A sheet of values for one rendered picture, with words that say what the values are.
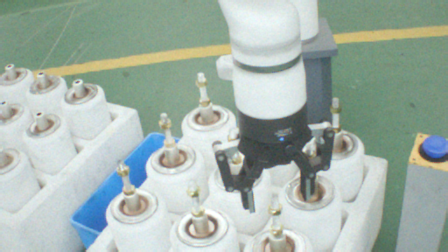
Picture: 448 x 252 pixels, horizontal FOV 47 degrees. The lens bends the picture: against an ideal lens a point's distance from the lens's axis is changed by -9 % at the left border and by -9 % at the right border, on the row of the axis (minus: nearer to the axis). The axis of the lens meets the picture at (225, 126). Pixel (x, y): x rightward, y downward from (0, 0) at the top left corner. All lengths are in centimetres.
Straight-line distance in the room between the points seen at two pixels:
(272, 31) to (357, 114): 92
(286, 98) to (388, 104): 92
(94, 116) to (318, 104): 46
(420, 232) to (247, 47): 47
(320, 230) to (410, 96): 74
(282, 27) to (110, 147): 69
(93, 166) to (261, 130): 60
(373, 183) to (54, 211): 58
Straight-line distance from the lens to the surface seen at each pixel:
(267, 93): 55
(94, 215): 112
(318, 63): 110
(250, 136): 59
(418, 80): 157
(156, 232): 84
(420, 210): 85
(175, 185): 90
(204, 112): 98
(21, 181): 103
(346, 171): 89
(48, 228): 107
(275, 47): 52
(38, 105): 122
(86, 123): 114
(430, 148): 80
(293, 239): 76
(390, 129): 137
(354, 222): 89
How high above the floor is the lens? 82
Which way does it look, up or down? 36 degrees down
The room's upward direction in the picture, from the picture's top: 8 degrees counter-clockwise
